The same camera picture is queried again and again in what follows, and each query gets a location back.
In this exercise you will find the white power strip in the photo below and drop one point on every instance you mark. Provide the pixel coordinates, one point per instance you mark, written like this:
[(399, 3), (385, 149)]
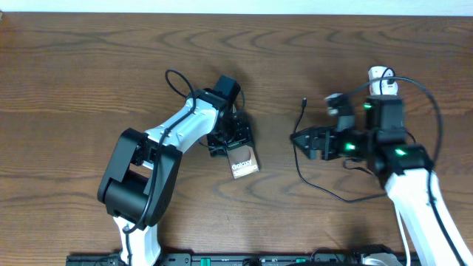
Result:
[(384, 87)]

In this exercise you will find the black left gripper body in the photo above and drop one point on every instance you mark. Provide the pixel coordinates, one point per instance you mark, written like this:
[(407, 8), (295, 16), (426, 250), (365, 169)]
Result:
[(233, 134)]

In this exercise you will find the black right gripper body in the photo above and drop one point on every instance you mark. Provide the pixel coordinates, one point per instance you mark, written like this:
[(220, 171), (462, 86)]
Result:
[(347, 142)]

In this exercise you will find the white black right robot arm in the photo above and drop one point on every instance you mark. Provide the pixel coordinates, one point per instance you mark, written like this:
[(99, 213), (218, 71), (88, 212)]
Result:
[(404, 170)]

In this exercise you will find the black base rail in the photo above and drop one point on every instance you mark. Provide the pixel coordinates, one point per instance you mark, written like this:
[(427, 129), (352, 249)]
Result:
[(186, 259)]

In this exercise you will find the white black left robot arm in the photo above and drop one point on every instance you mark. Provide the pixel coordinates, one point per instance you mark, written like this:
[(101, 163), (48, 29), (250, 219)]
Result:
[(140, 177)]

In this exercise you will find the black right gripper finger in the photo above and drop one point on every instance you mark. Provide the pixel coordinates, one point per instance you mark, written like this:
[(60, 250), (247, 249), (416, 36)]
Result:
[(310, 146), (308, 134)]

